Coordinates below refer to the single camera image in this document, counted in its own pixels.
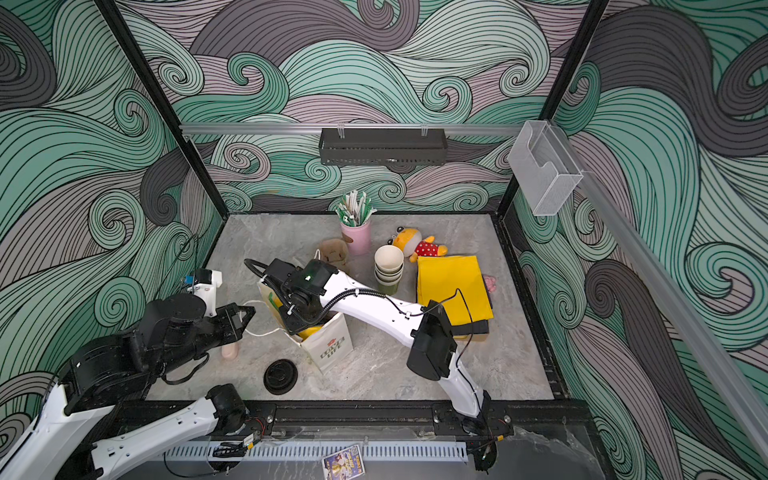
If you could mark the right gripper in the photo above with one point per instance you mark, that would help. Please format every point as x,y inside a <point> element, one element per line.
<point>297,315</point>

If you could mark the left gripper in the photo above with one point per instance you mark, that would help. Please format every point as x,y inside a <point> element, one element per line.
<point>237,325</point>

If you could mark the yellow paper napkin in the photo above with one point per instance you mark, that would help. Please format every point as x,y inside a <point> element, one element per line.
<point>306,333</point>

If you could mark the white paper bag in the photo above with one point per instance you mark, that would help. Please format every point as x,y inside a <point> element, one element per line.
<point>326,347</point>

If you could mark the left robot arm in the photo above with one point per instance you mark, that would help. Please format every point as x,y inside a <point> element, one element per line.
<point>108,371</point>

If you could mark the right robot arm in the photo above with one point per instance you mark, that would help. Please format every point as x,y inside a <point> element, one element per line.
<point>425,330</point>

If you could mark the pink small object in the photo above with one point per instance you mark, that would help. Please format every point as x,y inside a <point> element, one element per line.
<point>230,352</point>

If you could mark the brown cardboard cup carrier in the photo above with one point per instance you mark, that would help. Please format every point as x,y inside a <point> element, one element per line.
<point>335,252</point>

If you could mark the stack of black lids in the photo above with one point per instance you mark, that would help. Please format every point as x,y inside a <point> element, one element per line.
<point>280,377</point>

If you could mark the stack of paper cups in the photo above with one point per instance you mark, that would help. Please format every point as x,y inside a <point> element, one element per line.
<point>388,268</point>

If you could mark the wrapped straws bundle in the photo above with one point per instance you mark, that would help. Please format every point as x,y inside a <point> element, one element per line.
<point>354,209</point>

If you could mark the yellow plush toy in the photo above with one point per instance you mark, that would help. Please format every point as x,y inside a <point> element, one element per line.
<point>414,245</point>

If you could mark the yellow napkin stack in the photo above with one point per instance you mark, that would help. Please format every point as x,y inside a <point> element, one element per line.
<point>457,282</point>

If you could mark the colourful card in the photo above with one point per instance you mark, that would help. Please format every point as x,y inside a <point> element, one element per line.
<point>346,464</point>

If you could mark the black wall shelf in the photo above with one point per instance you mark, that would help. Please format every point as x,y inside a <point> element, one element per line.
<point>346,146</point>

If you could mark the clear acrylic wall holder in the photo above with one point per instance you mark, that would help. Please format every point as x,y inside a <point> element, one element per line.
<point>545,166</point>

